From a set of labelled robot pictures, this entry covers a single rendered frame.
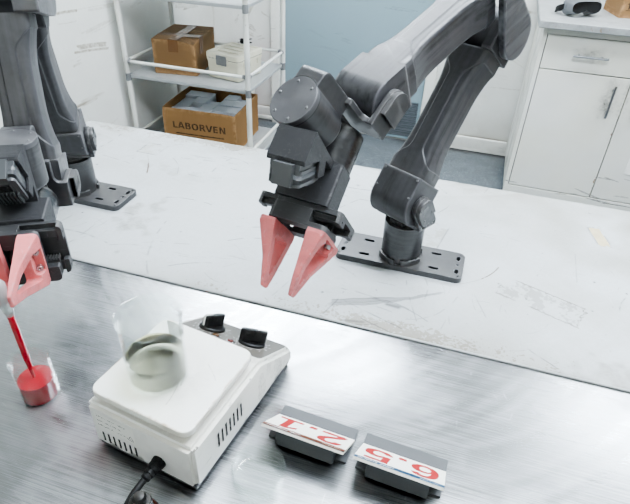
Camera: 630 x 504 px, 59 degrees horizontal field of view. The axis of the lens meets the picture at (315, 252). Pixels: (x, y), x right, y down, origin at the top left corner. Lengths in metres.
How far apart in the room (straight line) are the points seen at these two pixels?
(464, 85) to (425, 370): 0.39
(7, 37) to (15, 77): 0.05
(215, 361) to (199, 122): 2.33
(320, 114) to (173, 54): 2.28
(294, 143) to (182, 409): 0.28
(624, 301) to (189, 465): 0.66
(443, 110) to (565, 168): 2.21
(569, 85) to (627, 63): 0.24
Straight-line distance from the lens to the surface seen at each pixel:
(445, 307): 0.82
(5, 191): 0.69
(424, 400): 0.69
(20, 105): 0.81
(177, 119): 2.91
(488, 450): 0.67
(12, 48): 0.81
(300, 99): 0.59
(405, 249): 0.85
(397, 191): 0.79
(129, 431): 0.60
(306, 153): 0.54
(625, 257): 1.05
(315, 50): 3.54
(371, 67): 0.68
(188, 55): 2.81
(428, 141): 0.80
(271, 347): 0.67
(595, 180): 3.04
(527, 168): 2.98
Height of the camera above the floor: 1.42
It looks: 35 degrees down
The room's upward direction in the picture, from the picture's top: 2 degrees clockwise
